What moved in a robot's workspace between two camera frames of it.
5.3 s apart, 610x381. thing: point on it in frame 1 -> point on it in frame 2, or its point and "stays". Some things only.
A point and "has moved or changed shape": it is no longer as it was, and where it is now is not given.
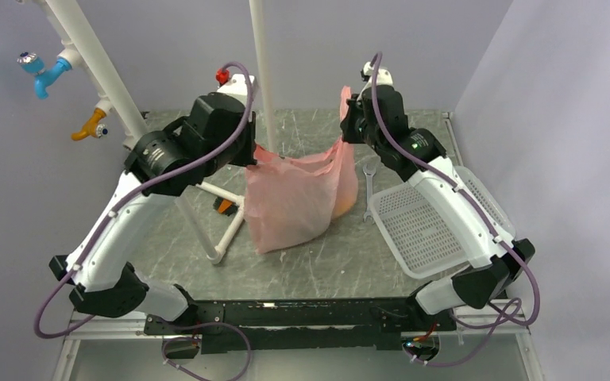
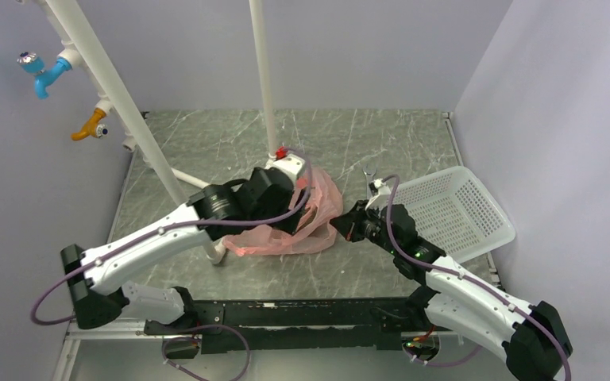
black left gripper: x=247 y=159 -> x=288 y=224
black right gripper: x=355 y=106 -> x=349 y=224
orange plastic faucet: x=93 y=128 stays
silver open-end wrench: x=369 y=172 stays
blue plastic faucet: x=33 y=63 stays
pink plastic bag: x=291 y=201 has moved or changed shape
